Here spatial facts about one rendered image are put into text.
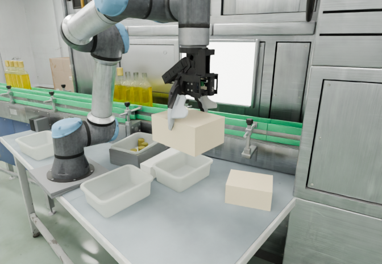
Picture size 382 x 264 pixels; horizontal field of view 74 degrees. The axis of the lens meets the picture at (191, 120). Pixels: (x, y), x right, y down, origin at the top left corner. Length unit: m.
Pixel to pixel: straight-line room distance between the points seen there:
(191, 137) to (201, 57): 0.19
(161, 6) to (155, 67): 0.91
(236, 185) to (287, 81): 0.61
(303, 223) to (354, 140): 0.38
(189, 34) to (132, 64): 1.07
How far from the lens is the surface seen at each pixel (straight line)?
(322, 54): 0.91
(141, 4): 0.64
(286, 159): 1.19
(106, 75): 1.06
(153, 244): 0.83
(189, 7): 0.61
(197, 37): 0.60
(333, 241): 1.17
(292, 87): 1.32
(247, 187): 0.94
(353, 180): 1.04
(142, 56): 1.60
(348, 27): 0.91
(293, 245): 1.21
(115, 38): 1.00
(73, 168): 1.17
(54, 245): 1.79
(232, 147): 1.23
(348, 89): 0.94
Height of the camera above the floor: 1.32
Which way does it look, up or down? 18 degrees down
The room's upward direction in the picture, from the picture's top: straight up
